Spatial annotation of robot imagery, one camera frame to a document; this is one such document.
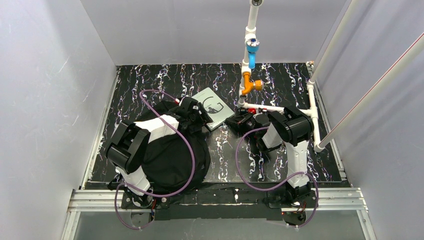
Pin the orange flashlight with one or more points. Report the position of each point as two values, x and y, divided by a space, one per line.
249 85

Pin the blue flashlight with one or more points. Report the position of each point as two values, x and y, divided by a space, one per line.
252 46

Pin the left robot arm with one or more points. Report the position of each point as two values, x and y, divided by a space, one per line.
127 147

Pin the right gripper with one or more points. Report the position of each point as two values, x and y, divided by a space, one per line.
238 120

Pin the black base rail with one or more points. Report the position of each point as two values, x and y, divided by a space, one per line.
220 201

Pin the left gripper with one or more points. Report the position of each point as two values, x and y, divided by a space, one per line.
197 116

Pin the black student backpack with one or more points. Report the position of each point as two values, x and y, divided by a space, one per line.
173 162

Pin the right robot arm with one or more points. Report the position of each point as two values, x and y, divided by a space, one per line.
290 128

